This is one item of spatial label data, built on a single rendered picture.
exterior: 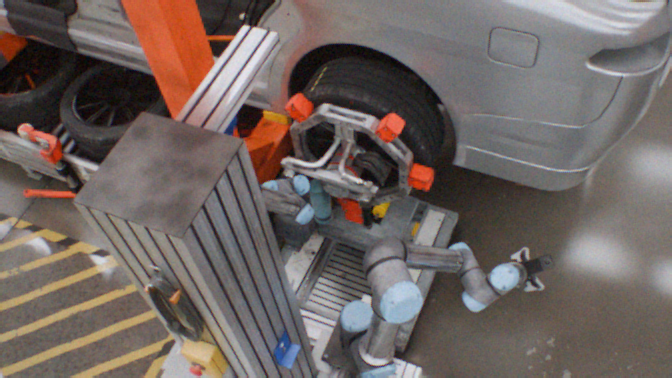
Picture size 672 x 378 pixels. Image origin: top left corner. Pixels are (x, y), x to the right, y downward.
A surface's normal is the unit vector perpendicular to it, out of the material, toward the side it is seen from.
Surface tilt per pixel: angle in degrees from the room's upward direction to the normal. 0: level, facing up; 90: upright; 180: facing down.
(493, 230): 0
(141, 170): 0
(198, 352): 0
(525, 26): 81
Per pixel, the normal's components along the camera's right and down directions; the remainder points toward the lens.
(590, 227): -0.08, -0.59
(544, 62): -0.41, 0.76
